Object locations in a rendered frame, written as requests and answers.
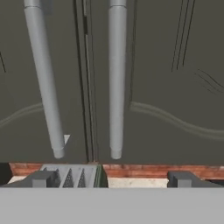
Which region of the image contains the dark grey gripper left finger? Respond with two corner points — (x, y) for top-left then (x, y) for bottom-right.
(2, 170), (61, 189)

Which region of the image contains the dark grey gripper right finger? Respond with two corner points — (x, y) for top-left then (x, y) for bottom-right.
(166, 171), (223, 189)

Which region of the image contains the dark grey cabinet door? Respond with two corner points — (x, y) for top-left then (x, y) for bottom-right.
(0, 0), (90, 165)
(86, 0), (224, 167)

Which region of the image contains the grey bar door handle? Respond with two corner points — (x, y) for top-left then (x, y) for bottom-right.
(108, 0), (128, 160)
(23, 0), (66, 160)

